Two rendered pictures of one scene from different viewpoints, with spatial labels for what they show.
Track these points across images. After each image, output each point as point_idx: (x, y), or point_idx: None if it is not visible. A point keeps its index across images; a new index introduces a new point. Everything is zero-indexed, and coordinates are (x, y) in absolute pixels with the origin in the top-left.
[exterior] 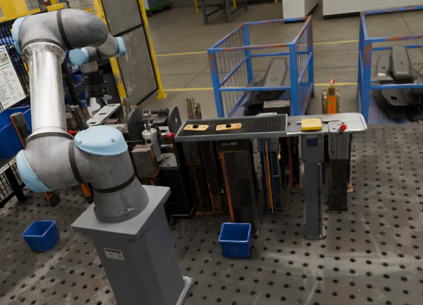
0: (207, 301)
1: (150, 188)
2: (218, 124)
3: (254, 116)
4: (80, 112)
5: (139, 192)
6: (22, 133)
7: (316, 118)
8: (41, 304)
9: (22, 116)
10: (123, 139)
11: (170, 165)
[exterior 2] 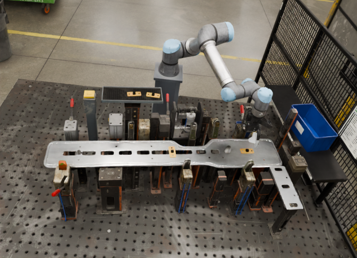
0: (142, 113)
1: (162, 77)
2: (141, 97)
3: (120, 100)
4: (245, 112)
5: (160, 64)
6: (286, 118)
7: (79, 158)
8: (211, 108)
9: (291, 114)
10: (163, 47)
11: (176, 126)
